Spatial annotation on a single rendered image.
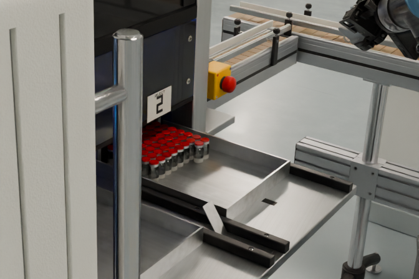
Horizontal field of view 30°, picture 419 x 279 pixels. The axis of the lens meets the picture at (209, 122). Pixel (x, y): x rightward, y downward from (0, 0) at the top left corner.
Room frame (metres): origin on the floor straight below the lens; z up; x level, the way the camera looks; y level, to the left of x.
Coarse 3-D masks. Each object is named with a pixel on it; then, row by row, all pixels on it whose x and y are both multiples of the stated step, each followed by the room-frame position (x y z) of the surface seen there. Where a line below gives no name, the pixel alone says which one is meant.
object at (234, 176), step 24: (216, 144) 1.61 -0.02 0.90; (240, 144) 1.58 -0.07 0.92; (96, 168) 1.47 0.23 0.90; (192, 168) 1.52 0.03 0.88; (216, 168) 1.52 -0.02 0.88; (240, 168) 1.53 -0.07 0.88; (264, 168) 1.53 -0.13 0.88; (288, 168) 1.51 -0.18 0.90; (168, 192) 1.37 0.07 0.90; (192, 192) 1.41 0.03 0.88; (216, 192) 1.41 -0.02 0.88; (240, 192) 1.42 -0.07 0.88; (264, 192) 1.42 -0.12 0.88
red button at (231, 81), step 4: (228, 76) 1.74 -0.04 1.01; (224, 80) 1.73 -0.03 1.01; (228, 80) 1.73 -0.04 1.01; (232, 80) 1.73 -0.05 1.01; (224, 84) 1.73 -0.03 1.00; (228, 84) 1.72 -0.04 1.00; (232, 84) 1.73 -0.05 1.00; (224, 88) 1.72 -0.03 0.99; (228, 88) 1.72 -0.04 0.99; (232, 88) 1.73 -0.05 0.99; (228, 92) 1.73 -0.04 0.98
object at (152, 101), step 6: (162, 90) 1.55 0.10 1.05; (168, 90) 1.57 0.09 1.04; (150, 96) 1.51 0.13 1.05; (156, 96) 1.53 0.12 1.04; (168, 96) 1.57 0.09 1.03; (150, 102) 1.51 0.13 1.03; (156, 102) 1.53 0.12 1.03; (168, 102) 1.57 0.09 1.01; (150, 108) 1.51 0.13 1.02; (156, 108) 1.53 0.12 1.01; (168, 108) 1.57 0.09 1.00; (150, 114) 1.51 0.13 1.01; (156, 114) 1.53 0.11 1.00; (162, 114) 1.55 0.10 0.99; (150, 120) 1.51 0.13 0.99
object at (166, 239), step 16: (96, 192) 1.36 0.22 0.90; (112, 192) 1.33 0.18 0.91; (112, 208) 1.33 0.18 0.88; (144, 208) 1.29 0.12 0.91; (112, 224) 1.27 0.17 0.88; (144, 224) 1.28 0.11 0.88; (160, 224) 1.27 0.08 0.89; (176, 224) 1.25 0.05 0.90; (192, 224) 1.23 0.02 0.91; (112, 240) 1.21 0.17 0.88; (144, 240) 1.22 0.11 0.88; (160, 240) 1.22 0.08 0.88; (176, 240) 1.23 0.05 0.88; (192, 240) 1.20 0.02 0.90; (112, 256) 1.16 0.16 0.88; (144, 256) 1.17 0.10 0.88; (160, 256) 1.17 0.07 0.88; (176, 256) 1.15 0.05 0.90; (112, 272) 1.12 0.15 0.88; (144, 272) 1.08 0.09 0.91; (160, 272) 1.11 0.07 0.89
